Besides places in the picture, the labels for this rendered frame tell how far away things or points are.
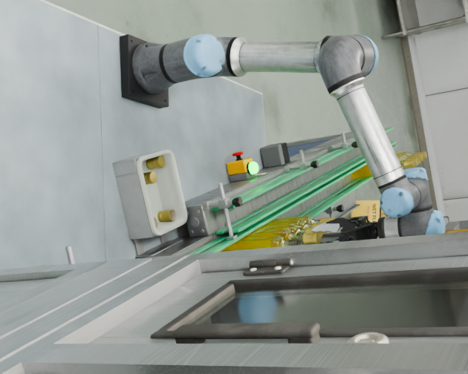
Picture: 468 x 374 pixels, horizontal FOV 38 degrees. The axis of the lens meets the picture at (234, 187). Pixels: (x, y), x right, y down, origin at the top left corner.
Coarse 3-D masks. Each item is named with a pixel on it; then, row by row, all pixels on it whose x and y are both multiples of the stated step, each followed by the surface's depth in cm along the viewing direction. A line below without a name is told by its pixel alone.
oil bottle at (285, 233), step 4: (252, 232) 205; (256, 232) 203; (260, 232) 202; (264, 232) 201; (268, 232) 200; (272, 232) 198; (276, 232) 197; (280, 232) 197; (284, 232) 197; (288, 232) 197; (248, 236) 202; (252, 236) 201; (256, 236) 200; (260, 236) 200; (284, 236) 196; (288, 236) 197
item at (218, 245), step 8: (352, 168) 292; (344, 176) 277; (328, 184) 261; (312, 192) 250; (296, 200) 239; (304, 200) 240; (288, 208) 228; (272, 216) 219; (256, 224) 210; (264, 224) 212; (240, 232) 203; (248, 232) 202; (216, 240) 198; (224, 240) 196; (232, 240) 194; (200, 248) 192; (208, 248) 192; (216, 248) 188; (224, 248) 189
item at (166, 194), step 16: (144, 160) 194; (160, 176) 197; (176, 176) 195; (144, 192) 181; (160, 192) 198; (176, 192) 196; (160, 208) 198; (176, 208) 197; (160, 224) 194; (176, 224) 192
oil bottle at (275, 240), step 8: (240, 240) 199; (248, 240) 196; (256, 240) 194; (264, 240) 193; (272, 240) 192; (280, 240) 192; (232, 248) 198; (240, 248) 197; (248, 248) 196; (256, 248) 194
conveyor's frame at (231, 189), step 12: (348, 132) 347; (324, 144) 309; (336, 144) 298; (312, 156) 272; (264, 168) 259; (276, 168) 250; (252, 180) 230; (264, 180) 234; (216, 192) 218; (228, 192) 212; (240, 192) 218; (192, 204) 202; (180, 228) 208; (192, 240) 196; (204, 240) 197; (168, 252) 186; (180, 252) 185
